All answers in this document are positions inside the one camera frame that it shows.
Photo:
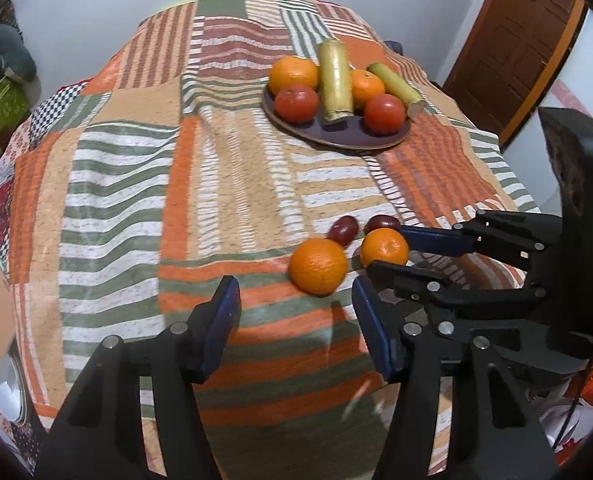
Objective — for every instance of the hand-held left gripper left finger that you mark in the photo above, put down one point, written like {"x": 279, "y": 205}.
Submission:
{"x": 221, "y": 320}

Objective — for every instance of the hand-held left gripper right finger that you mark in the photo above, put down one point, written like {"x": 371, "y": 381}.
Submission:
{"x": 376, "y": 335}

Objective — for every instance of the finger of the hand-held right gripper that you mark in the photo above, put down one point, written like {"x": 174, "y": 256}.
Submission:
{"x": 416, "y": 282}
{"x": 436, "y": 240}

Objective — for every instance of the small mandarin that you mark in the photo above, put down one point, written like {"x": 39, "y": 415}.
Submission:
{"x": 365, "y": 87}
{"x": 384, "y": 247}

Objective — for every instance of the dark red plum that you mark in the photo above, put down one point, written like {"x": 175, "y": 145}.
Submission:
{"x": 343, "y": 230}
{"x": 381, "y": 222}

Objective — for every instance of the large orange with sticker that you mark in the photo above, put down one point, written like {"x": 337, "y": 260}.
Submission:
{"x": 319, "y": 266}

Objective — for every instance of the red tomato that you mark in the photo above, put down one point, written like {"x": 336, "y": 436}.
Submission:
{"x": 296, "y": 105}
{"x": 385, "y": 114}

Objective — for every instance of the purple plate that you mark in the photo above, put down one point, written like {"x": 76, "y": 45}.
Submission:
{"x": 346, "y": 136}

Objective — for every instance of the yellow green corn cob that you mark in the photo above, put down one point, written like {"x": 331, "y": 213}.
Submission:
{"x": 334, "y": 80}
{"x": 391, "y": 82}

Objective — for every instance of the striped patchwork blanket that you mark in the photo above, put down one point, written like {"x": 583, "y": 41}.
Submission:
{"x": 176, "y": 185}

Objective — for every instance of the white sliding door with hearts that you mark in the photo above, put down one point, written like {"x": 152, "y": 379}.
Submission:
{"x": 541, "y": 90}

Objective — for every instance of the grey blue cloth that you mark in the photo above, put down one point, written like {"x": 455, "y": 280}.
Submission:
{"x": 393, "y": 47}

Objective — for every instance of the brown wooden door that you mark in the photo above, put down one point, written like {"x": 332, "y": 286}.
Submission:
{"x": 521, "y": 35}

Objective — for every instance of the metal bowl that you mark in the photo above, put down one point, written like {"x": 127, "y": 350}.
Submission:
{"x": 9, "y": 385}

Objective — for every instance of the grey plush toy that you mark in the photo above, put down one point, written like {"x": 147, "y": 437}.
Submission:
{"x": 6, "y": 52}

